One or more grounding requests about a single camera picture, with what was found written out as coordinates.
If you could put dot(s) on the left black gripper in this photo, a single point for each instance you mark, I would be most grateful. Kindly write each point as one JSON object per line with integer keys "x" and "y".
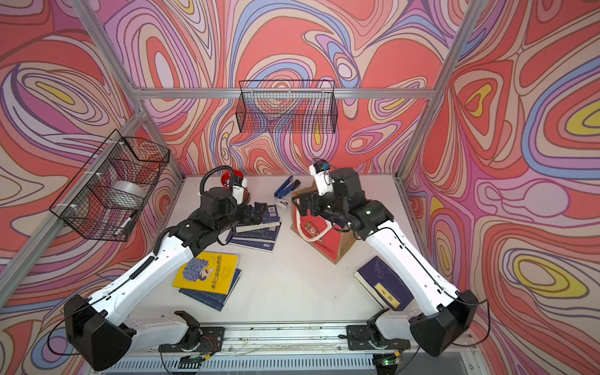
{"x": 257, "y": 213}

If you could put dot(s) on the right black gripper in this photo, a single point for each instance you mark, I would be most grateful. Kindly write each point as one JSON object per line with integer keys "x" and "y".
{"x": 314, "y": 198}

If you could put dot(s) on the dark blue book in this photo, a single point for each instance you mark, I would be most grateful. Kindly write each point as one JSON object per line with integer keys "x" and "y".
{"x": 271, "y": 215}
{"x": 258, "y": 233}
{"x": 261, "y": 246}

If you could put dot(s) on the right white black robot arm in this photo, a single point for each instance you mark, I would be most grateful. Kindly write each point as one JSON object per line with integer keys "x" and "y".
{"x": 443, "y": 311}

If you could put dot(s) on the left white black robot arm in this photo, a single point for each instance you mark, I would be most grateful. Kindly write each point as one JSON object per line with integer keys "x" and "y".
{"x": 99, "y": 327}

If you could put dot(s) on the small white stapler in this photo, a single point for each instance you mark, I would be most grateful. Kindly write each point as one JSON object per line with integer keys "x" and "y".
{"x": 283, "y": 203}

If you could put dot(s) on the red pen holder cup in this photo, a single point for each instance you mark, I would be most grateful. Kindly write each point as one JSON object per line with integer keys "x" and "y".
{"x": 227, "y": 179}

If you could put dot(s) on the yellow cover book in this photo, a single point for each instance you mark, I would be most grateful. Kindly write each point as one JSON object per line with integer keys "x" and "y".
{"x": 208, "y": 272}

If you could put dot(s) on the blue book under yellow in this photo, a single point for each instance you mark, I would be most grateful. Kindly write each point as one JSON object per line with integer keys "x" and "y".
{"x": 213, "y": 300}

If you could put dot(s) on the purple book yellow label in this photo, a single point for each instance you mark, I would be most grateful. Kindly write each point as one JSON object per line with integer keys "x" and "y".
{"x": 384, "y": 285}

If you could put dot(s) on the white marker in basket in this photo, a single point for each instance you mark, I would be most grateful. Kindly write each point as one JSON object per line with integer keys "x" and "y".
{"x": 126, "y": 227}

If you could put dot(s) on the silver tape roll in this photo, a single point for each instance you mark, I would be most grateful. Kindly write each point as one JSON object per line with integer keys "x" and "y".
{"x": 126, "y": 195}

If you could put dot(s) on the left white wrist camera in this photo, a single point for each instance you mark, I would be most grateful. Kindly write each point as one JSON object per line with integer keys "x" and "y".
{"x": 239, "y": 190}

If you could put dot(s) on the back black wire basket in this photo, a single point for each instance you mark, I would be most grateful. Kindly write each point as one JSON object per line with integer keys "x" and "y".
{"x": 287, "y": 106}

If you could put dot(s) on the black wire basket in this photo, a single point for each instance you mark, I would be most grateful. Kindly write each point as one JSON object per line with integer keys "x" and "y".
{"x": 287, "y": 106}
{"x": 107, "y": 201}

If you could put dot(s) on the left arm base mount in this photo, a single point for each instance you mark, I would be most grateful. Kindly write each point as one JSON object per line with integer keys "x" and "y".
{"x": 197, "y": 338}

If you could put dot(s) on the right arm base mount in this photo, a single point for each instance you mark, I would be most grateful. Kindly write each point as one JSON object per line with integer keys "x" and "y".
{"x": 365, "y": 336}

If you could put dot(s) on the left black wire basket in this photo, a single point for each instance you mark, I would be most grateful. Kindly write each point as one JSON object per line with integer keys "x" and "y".
{"x": 107, "y": 201}

